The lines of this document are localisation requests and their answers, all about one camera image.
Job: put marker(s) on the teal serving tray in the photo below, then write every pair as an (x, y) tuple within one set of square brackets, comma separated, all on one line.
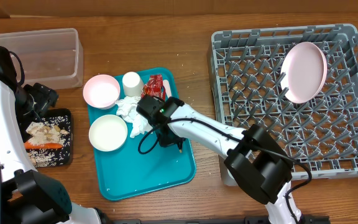
[(125, 173)]

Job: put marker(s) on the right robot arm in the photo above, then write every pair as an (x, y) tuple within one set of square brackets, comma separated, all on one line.
[(260, 167)]

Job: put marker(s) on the white napkin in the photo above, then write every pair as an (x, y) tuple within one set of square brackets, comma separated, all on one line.
[(127, 111)]

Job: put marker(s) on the red snack wrapper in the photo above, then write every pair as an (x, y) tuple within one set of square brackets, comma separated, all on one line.
[(154, 87)]

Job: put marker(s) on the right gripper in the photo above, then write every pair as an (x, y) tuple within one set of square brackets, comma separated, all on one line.
[(169, 136)]

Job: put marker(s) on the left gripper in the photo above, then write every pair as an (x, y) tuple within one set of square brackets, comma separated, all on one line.
[(44, 96)]

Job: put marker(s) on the pink bowl with nuts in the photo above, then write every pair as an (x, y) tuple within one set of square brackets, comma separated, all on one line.
[(101, 91)]

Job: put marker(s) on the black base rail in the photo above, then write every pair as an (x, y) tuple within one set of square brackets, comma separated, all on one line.
[(308, 219)]

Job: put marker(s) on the white paper cup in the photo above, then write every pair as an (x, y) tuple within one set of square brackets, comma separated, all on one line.
[(132, 84)]

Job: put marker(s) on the black waste tray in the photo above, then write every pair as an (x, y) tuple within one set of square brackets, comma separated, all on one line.
[(57, 143)]

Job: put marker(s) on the orange carrot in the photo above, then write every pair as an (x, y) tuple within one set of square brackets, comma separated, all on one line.
[(28, 145)]

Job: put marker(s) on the white bowl with rice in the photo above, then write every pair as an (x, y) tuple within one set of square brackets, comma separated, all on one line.
[(108, 133)]

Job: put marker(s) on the clear plastic bin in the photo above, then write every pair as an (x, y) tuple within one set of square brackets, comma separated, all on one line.
[(51, 57)]

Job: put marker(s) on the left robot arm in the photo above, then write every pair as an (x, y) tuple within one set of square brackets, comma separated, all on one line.
[(26, 195)]

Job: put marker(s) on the pile of rice and nuts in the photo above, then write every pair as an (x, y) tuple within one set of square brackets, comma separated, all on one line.
[(47, 133)]

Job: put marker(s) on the white plastic fork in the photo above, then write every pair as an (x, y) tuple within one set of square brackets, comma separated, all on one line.
[(167, 88)]

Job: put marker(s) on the grey dishwasher rack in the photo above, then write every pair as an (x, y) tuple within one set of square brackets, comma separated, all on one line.
[(245, 76)]

